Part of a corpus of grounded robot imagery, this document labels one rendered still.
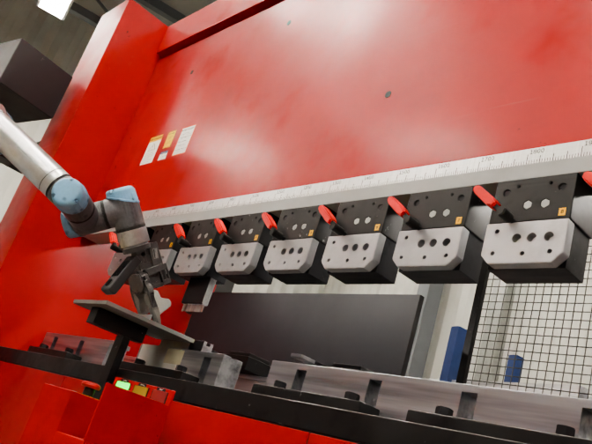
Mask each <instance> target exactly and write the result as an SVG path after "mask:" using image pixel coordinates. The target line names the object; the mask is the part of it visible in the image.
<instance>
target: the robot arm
mask: <svg viewBox="0 0 592 444"><path fill-rule="evenodd" d="M2 154H3V155H4V156H5V157H6V158H7V159H8V160H9V161H10V162H11V163H12V164H13V165H14V166H15V167H16V168H17V169H18V170H19V171H20V172H21V173H22V174H23V175H24V176H25V177H26V178H27V179H28V180H29V181H30V182H31V183H32V184H33V185H34V186H35V187H36V188H37V189H38V190H39V191H41V192H42V193H43V194H44V195H45V196H46V197H47V198H48V200H49V201H50V202H51V203H52V204H53V205H55V206H56V208H57V209H58V210H60V212H61V216H60V217H61V222H62V226H63V230H64V231H65V234H66V236H67V237H69V238H71V239H72V238H77V237H84V236H86V235H88V234H91V233H97V232H100V231H104V230H107V229H110V228H114V227H115V230H116V233H117V236H118V240H119V242H120V246H121V248H123V250H122V252H123V254H124V255H127V254H131V256H127V257H126V259H125V260H124V261H123V262H122V264H121V265H120V266H119V267H118V268H117V270H116V271H115V272H114V273H113V275H112V276H111V277H110V278H109V279H108V281H107V282H106V283H105V284H104V285H103V286H102V287H101V290H102V291H103V292H104V293H105V294H106V295H109V294H116V293H117V292H118V291H119V290H120V288H121V287H122V286H123V285H124V283H125V282H126V281H127V280H128V279H129V289H130V294H131V298H132V299H133V302H134V305H135V308H136V309H137V312H138V313H139V314H141V315H147V314H148V313H150V315H152V320H153V321H154V322H157V323H159V324H161V319H160V315H161V314H162V313H163V312H164V311H166V310H167V309H168V308H170V307H171V301H170V299H164V298H161V297H160V295H159V292H158V291H156V290H153V288H159V287H161V286H163V285H166V284H168V283H171V278H170V276H169V272H168V269H167V263H163V262H162V259H161V255H160V252H159V247H158V243H157V241H155V242H148V241H149V240H150V238H149V234H148V232H147V228H146V226H145V222H144V217H143V213H142V210H141V207H140V201H139V200H138V197H137V192H136V190H135V188H134V187H132V186H125V187H121V188H118V189H111V190H109V191H107V192H106V199H104V200H101V201H98V202H93V200H92V199H91V198H90V196H89V195H88V192H87V190H86V188H85V186H84V185H83V184H82V183H80V182H79V181H78V180H76V179H73V178H72V177H71V176H70V175H69V174H68V173H67V172H66V171H65V170H64V169H63V168H62V167H61V166H60V165H59V164H58V163H56V162H55V161H54V160H53V159H52V158H51V157H50V156H49V155H48V154H47V153H46V152H45V151H44V150H43V149H42V148H41V147H40V146H39V145H38V144H36V143H35V142H34V141H33V140H32V139H31V138H30V137H29V136H28V135H27V134H26V133H25V132H24V131H23V130H22V129H21V128H20V127H19V126H18V125H17V124H16V123H15V122H14V121H13V120H12V118H11V116H10V115H9V114H8V113H7V112H6V110H5V107H4V106H3V105H2V104H1V103H0V155H2ZM165 270H166V271H165ZM167 275H168V278H167Z"/></svg>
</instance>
